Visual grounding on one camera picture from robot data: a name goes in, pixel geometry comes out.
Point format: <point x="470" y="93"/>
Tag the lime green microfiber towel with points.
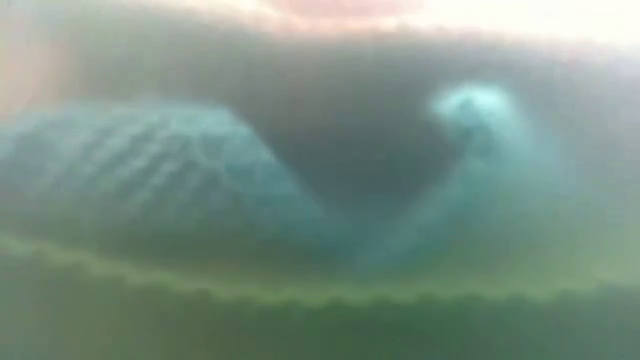
<point x="300" y="325"/>

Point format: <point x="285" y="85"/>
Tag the teal translucent plastic tray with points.
<point x="600" y="150"/>

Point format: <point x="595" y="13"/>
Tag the teal microfiber towel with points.
<point x="150" y="165"/>

